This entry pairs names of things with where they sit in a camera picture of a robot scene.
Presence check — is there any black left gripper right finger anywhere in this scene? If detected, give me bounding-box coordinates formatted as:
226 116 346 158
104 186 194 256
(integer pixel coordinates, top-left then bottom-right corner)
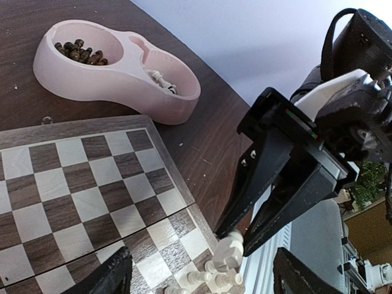
273 247 341 294

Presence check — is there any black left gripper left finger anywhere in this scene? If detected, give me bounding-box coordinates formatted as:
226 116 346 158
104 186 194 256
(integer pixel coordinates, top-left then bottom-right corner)
66 246 132 294

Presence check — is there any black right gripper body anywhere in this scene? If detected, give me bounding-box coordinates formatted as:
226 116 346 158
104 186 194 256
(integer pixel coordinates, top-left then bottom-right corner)
237 87 358 198

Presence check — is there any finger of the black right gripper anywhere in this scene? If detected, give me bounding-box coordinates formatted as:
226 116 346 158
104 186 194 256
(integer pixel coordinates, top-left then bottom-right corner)
244 164 337 257
214 127 293 239

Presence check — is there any white pawn piece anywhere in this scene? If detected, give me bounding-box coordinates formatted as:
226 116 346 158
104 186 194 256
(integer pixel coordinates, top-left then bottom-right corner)
164 286 189 294
187 271 212 285
204 260 217 273

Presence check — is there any pink double bowl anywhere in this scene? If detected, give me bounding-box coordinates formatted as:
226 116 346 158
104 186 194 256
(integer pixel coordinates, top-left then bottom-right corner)
32 20 201 125

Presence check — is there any white rook piece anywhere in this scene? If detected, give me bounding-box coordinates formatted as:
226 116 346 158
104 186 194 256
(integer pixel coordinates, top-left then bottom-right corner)
214 273 243 288

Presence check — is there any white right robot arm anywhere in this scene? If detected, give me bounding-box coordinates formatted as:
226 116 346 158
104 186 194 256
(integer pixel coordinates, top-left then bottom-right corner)
214 8 391 257

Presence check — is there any wooden chess board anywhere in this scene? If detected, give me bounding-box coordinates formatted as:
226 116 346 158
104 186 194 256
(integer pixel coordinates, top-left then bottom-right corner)
0 115 246 294

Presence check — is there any white chess pieces pile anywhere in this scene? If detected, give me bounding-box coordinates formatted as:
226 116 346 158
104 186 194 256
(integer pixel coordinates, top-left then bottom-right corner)
149 70 177 94

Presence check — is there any dark chess pieces pile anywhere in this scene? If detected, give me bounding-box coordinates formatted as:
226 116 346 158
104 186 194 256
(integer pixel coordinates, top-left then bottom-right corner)
54 39 108 66

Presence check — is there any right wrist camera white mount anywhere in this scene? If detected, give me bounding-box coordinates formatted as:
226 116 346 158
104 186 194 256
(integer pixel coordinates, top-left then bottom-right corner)
294 69 374 121

